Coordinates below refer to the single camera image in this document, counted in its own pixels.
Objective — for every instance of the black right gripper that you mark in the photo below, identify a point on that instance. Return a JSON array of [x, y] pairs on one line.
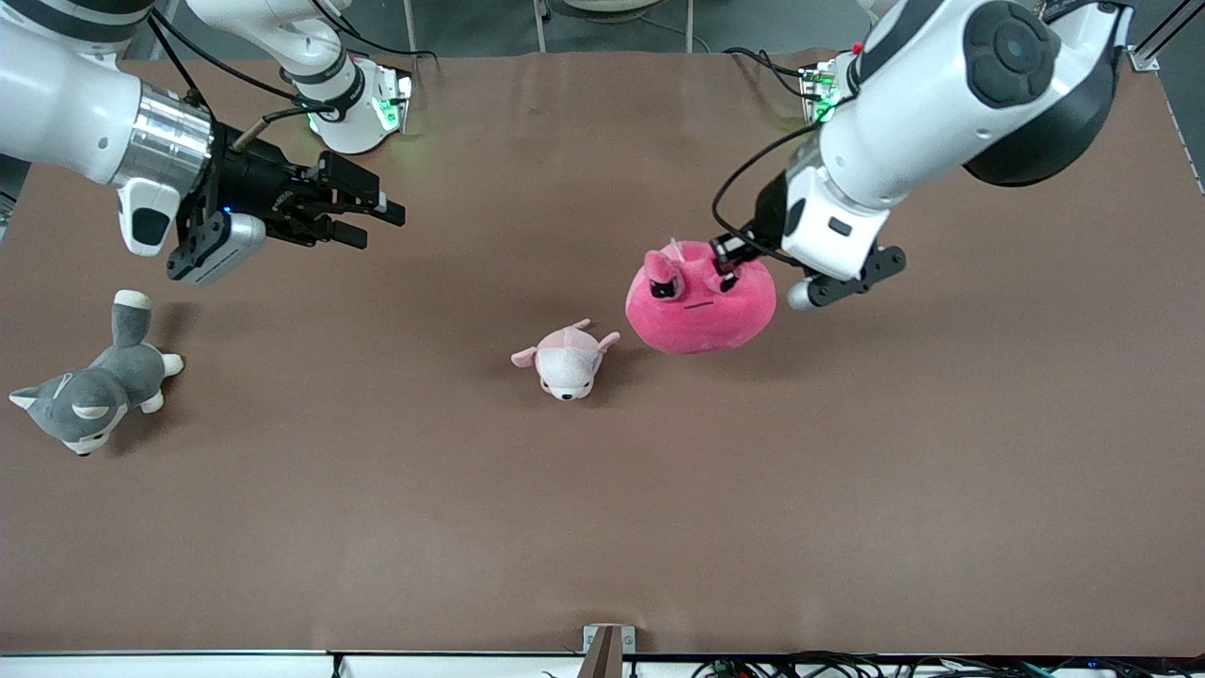
[[256, 182]]

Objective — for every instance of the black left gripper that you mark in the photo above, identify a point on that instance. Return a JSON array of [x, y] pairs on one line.
[[770, 218]]

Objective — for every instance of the round hot pink plush toy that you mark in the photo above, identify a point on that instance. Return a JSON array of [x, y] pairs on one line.
[[701, 325]]

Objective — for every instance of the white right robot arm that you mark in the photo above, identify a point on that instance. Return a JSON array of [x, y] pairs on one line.
[[66, 104]]

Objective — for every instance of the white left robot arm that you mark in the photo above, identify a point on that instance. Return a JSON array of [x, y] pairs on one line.
[[923, 122]]

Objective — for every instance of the pale pink white plush toy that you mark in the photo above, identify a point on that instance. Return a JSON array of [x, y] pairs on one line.
[[565, 367]]

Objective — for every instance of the grey white husky plush toy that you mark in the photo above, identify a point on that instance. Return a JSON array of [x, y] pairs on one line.
[[94, 395]]

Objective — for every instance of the thin grey metal leg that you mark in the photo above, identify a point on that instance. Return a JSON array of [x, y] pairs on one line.
[[689, 24], [538, 24]]

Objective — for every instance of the brown table cover sheet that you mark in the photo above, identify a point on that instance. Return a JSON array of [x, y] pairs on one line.
[[602, 518]]

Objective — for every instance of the white round stand base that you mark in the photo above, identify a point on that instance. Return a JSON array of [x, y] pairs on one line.
[[612, 5]]

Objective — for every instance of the metal table edge bracket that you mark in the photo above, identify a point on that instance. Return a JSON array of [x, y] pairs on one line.
[[607, 650]]

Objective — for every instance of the white table edge rail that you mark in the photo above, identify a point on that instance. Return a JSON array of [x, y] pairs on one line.
[[188, 667]]

